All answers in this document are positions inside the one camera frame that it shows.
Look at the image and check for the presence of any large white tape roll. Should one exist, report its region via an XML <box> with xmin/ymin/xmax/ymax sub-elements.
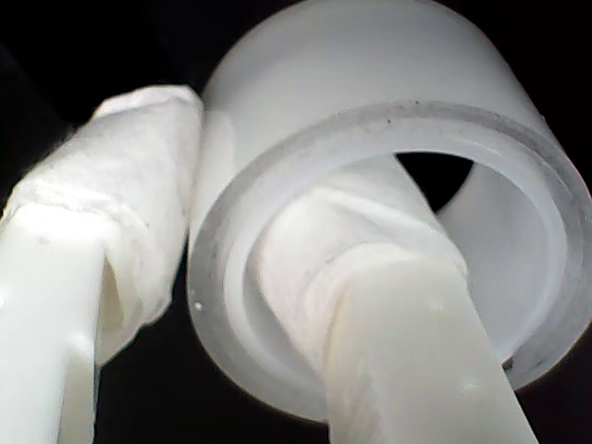
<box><xmin>186</xmin><ymin>0</ymin><xmax>592</xmax><ymax>425</ymax></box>

